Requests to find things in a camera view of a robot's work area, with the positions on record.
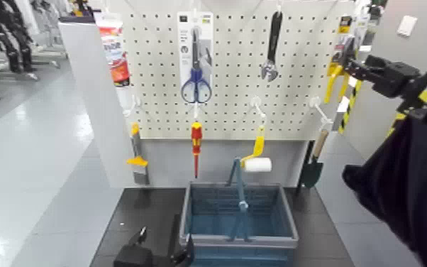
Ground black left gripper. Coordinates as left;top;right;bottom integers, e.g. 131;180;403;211
113;225;196;267

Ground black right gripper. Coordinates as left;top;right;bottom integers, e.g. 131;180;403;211
345;55;423;99

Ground yellow pliers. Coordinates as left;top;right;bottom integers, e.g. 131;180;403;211
324;14;367;105

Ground teal crate with grey rim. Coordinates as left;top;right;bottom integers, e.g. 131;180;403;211
178;181;299;267

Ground yellow black hazard tape strip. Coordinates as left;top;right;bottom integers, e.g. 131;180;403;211
338;79;364;136

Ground white panel with tape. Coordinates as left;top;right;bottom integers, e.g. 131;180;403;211
325;28;372;132

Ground yellow black hazard tape corner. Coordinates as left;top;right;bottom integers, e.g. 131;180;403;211
386;88;427;137

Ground black adjustable wrench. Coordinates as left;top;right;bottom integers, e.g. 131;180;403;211
260;11;284;83

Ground dark navy cloth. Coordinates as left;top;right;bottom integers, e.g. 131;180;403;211
362;111;427;195

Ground grey back panel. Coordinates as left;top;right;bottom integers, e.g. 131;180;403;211
140;138;309;188

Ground red yellow screwdriver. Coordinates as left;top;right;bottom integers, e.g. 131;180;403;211
191;121;204;179

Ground yellow white paint roller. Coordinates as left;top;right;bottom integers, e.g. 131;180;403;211
240;126;273;173

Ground beige pegboard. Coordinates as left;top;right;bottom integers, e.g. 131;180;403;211
122;0;356;141

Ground white side panel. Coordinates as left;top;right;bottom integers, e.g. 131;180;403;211
58;21;137;189

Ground blue scissors on package card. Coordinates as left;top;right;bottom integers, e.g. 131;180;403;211
177;11;214;104

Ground white red sealant tube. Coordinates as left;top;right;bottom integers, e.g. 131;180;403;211
94;13;133;109

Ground white robot stand base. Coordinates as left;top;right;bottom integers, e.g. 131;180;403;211
0;44;69;102

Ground black background robot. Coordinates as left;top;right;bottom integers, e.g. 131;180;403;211
0;0;36;74

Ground white wall switch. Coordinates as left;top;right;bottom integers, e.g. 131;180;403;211
397;14;418;38

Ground yellow handled putty scraper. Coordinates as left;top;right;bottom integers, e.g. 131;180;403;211
126;122;150;185

